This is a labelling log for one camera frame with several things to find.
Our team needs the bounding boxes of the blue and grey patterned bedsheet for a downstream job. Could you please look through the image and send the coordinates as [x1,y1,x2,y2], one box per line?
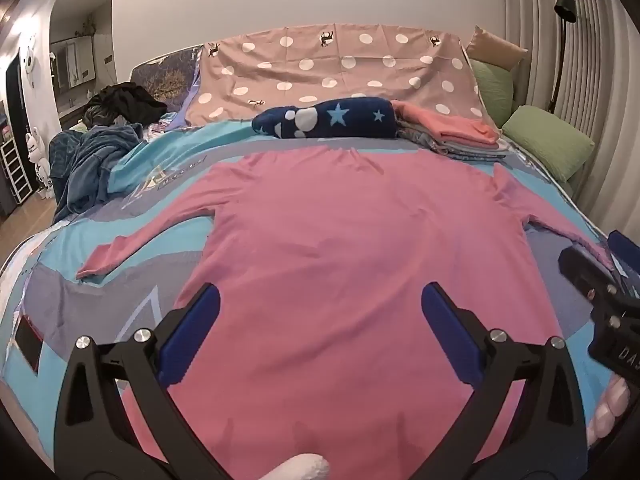
[0,110,640,480]

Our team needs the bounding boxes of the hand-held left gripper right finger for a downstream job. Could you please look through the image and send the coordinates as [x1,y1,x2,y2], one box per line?
[421,281,588,480]

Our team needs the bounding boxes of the small green pillow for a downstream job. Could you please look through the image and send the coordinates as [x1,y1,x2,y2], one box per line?
[470,58,516,128]

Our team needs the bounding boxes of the pink polka dot cloth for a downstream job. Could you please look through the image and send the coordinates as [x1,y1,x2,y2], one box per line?
[185,24,498,128]

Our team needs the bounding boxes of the white bear figurine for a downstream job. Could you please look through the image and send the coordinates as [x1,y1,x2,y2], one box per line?
[25,127,54,200]

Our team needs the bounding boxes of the black crumpled clothes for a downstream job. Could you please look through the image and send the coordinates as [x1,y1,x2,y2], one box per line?
[82,81,168,128]

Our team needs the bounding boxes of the person's right hand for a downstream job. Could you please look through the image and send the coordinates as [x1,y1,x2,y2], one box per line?
[586,375,633,448]

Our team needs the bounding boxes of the white bear wall decoration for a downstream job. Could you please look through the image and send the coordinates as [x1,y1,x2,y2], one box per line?
[21,35,40,88]

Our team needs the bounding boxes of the beige pillow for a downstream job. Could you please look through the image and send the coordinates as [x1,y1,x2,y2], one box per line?
[466,25,528,72]

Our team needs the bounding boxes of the navy star print rolled blanket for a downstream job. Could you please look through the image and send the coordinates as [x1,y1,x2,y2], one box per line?
[251,95,398,141]

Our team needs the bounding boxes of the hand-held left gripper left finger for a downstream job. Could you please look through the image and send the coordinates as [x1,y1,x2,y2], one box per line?
[52,282,228,480]

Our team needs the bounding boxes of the pink long-sleeve shirt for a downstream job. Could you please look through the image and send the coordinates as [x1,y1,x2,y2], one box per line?
[75,149,613,480]

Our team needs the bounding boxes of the beige curtain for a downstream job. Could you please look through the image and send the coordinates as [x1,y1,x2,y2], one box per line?
[502,0,640,246]

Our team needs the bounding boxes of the large green pillow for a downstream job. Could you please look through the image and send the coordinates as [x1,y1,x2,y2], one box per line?
[501,105,596,183]

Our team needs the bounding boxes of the white drawer rack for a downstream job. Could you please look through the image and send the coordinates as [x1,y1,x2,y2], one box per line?
[0,137,33,206]

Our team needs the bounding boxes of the dark blue crumpled blanket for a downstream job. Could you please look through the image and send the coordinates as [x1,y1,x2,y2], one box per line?
[48,122,148,223]

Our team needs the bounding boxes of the coral folded garment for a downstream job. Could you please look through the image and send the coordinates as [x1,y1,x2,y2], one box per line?
[390,100,501,143]

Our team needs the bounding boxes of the grey patterned folded clothes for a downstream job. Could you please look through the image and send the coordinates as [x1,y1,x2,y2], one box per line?
[397,120,511,162]

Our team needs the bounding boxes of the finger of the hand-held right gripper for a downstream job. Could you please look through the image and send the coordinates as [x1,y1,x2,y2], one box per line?
[606,230,640,286]
[558,246,621,307]

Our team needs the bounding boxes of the white fuzzy cloth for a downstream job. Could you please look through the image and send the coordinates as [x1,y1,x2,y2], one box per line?
[265,452,331,480]

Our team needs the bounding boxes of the black floor lamp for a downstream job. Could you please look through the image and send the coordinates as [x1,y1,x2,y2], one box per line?
[547,0,578,116]

